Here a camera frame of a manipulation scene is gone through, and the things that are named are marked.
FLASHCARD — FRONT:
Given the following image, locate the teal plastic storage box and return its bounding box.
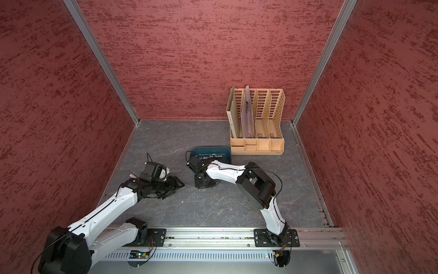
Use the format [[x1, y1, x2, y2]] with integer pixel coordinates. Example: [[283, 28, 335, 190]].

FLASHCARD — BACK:
[[190, 146, 232, 164]]

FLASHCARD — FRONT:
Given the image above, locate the aluminium corner post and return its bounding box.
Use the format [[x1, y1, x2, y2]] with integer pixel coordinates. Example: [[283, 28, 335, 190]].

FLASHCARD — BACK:
[[63, 0, 141, 127], [292, 0, 357, 128]]

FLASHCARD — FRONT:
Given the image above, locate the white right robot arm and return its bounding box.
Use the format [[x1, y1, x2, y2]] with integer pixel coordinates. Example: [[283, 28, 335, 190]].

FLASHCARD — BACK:
[[187, 155, 289, 246]]

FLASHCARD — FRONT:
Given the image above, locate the aluminium corner post left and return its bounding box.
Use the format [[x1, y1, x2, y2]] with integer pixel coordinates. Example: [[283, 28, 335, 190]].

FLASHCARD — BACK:
[[63, 0, 141, 127]]

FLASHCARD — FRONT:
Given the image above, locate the beige plastic file organizer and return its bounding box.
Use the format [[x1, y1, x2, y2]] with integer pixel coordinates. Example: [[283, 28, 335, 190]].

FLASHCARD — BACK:
[[230, 88, 285, 156]]

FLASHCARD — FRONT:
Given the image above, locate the aluminium front rail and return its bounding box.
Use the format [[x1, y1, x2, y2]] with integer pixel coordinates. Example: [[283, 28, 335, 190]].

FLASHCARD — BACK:
[[56, 225, 360, 274]]

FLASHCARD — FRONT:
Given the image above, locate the white folder in organizer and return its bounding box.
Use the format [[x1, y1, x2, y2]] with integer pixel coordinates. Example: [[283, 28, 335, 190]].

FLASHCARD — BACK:
[[226, 86, 240, 138]]

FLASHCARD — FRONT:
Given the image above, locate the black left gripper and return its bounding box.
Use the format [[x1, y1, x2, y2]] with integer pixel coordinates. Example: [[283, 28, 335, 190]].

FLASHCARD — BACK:
[[151, 176, 185, 199]]

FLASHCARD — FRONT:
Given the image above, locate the aluminium corner post right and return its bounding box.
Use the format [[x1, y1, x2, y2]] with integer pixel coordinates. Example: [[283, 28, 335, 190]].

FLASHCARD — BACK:
[[292, 0, 357, 128]]

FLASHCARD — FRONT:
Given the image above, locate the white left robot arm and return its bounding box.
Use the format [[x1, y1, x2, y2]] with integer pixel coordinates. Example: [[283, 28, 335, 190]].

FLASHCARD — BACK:
[[32, 162, 185, 274]]

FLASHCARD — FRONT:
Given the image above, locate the purple folder in organizer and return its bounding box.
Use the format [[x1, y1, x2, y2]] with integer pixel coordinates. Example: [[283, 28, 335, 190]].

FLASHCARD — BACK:
[[241, 85, 254, 138]]

